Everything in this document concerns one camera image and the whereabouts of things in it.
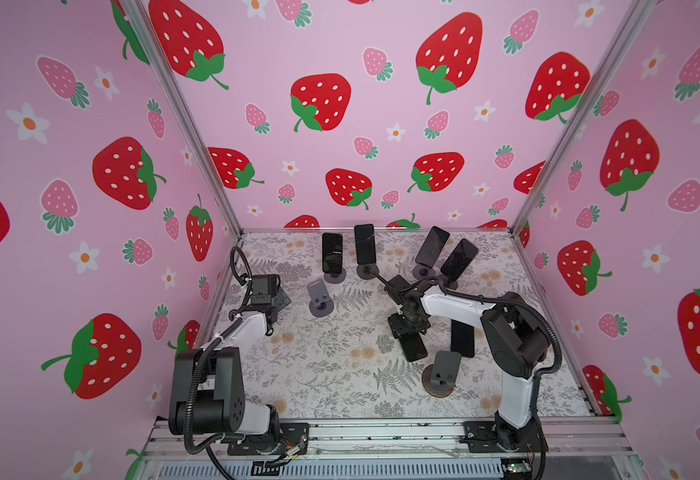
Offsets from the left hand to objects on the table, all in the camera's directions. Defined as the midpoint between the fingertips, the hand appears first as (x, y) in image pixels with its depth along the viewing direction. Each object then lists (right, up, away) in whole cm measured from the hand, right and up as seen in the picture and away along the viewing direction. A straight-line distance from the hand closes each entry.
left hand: (268, 300), depth 92 cm
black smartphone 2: (+54, +17, +9) cm, 58 cm away
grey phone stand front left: (+16, -2, +2) cm, 17 cm away
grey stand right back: (+52, +8, +15) cm, 55 cm away
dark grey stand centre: (+31, +8, +18) cm, 37 cm away
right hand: (+43, -10, +1) cm, 44 cm away
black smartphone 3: (+62, +13, +5) cm, 64 cm away
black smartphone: (+31, +19, +7) cm, 37 cm away
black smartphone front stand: (+45, -14, -4) cm, 48 cm away
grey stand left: (+20, +6, +15) cm, 26 cm away
